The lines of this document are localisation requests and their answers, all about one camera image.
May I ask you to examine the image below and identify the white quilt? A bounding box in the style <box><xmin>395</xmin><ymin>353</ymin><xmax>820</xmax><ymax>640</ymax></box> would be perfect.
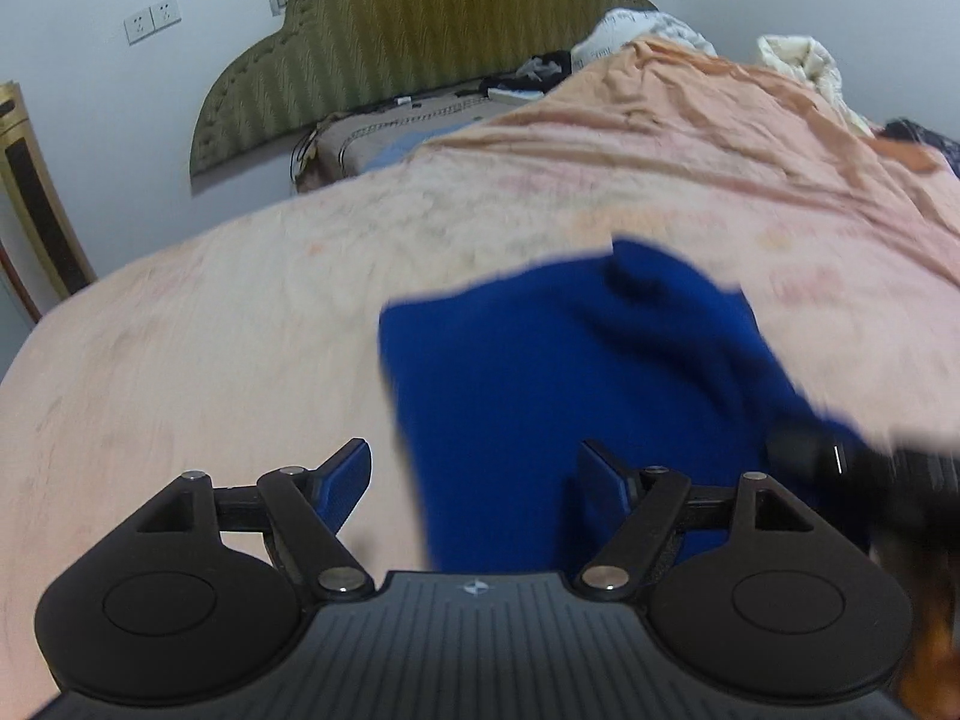
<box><xmin>570</xmin><ymin>7</ymin><xmax>717</xmax><ymax>76</ymax></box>

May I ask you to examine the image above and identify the person's right hand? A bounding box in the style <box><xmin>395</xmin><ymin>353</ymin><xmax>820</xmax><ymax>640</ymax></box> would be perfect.
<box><xmin>870</xmin><ymin>532</ymin><xmax>960</xmax><ymax>691</ymax></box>

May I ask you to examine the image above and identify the brown patterned pillow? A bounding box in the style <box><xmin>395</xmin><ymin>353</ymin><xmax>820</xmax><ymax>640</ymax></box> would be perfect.
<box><xmin>292</xmin><ymin>86</ymin><xmax>541</xmax><ymax>194</ymax></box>

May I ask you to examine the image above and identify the green padded headboard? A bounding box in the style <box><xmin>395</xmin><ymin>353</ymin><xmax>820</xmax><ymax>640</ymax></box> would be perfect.
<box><xmin>187</xmin><ymin>0</ymin><xmax>661</xmax><ymax>197</ymax></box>

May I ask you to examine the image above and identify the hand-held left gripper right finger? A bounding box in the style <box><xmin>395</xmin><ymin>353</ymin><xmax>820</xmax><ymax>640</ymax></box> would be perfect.
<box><xmin>566</xmin><ymin>441</ymin><xmax>826</xmax><ymax>602</ymax></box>

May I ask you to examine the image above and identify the dark cloth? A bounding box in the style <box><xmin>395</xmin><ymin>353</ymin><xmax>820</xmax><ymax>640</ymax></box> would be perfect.
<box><xmin>885</xmin><ymin>118</ymin><xmax>960</xmax><ymax>175</ymax></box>

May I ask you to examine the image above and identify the orange cloth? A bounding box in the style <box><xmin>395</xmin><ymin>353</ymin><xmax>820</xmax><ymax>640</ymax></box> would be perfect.
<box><xmin>874</xmin><ymin>136</ymin><xmax>940</xmax><ymax>170</ymax></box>

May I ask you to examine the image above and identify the cream quilt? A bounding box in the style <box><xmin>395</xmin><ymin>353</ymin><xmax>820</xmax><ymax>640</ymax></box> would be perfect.
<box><xmin>756</xmin><ymin>34</ymin><xmax>875</xmax><ymax>137</ymax></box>

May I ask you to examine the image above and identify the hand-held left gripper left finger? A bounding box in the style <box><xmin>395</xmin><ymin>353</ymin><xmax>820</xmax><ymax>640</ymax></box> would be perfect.
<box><xmin>135</xmin><ymin>439</ymin><xmax>374</xmax><ymax>602</ymax></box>

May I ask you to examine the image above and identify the dark clothes pile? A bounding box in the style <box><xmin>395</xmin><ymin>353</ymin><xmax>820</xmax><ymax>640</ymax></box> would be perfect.
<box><xmin>484</xmin><ymin>51</ymin><xmax>572</xmax><ymax>92</ymax></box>

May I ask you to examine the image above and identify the blue sweater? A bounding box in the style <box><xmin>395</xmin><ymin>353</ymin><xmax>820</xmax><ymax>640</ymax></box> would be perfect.
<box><xmin>377</xmin><ymin>236</ymin><xmax>875</xmax><ymax>578</ymax></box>

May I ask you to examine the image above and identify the pink blanket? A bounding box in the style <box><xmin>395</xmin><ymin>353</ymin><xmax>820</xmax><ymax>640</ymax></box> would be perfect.
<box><xmin>0</xmin><ymin>36</ymin><xmax>960</xmax><ymax>720</ymax></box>

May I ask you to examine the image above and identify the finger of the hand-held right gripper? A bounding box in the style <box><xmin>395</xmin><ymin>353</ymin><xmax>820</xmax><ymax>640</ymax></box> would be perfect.
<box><xmin>765</xmin><ymin>420</ymin><xmax>852</xmax><ymax>485</ymax></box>

